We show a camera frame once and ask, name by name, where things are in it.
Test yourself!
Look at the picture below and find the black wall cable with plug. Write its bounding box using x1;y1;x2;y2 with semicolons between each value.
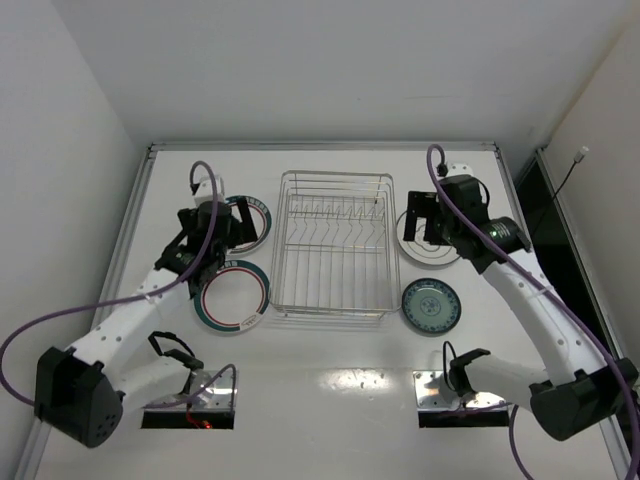
529;146;590;236

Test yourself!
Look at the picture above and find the blue patterned green plate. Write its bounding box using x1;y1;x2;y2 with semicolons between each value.
401;278;462;335

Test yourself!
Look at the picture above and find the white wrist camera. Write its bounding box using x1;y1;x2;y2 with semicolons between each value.
193;174;226;206
445;162;474;178

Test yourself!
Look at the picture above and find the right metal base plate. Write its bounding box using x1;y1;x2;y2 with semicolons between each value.
412;370;509;413

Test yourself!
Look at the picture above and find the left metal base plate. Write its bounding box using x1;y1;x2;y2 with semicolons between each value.
146;368;237;413

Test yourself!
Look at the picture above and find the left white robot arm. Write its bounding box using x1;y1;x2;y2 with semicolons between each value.
34;197;257;448

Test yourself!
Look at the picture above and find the metal base plate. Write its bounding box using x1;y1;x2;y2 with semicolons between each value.
146;368;237;413
412;370;509;413

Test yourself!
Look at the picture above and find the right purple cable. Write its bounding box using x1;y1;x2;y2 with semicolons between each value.
425;143;640;480

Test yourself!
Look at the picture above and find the green-rimmed white plate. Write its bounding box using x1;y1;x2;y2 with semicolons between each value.
229;196;273;257
193;260;270;335

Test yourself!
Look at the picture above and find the metal wire dish rack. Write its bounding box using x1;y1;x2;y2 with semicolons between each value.
270;170;401;318

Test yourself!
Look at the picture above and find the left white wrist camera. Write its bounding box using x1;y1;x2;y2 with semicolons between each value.
193;174;226;206

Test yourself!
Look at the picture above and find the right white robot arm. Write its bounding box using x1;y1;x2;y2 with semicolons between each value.
404;175;639;441

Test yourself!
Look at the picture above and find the white plate with dark rim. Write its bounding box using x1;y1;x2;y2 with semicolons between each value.
396;212;460;268

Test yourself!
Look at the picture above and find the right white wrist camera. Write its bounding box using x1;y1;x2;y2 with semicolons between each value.
445;162;474;178

